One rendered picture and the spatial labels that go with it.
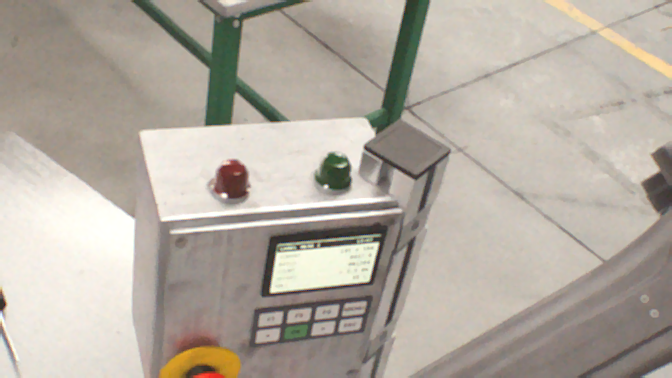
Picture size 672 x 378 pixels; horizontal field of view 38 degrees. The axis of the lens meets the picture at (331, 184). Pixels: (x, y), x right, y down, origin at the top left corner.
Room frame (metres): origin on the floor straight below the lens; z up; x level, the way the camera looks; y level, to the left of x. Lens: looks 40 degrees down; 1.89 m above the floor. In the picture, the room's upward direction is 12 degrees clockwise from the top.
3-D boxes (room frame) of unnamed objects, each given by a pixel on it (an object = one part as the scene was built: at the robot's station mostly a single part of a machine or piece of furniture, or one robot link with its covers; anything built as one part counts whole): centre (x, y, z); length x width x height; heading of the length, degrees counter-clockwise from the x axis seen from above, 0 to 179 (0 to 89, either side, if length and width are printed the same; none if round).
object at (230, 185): (0.48, 0.06, 1.49); 0.03 x 0.03 x 0.02
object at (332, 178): (0.50, 0.00, 1.49); 0.03 x 0.03 x 0.02
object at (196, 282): (0.51, 0.04, 1.38); 0.17 x 0.10 x 0.19; 114
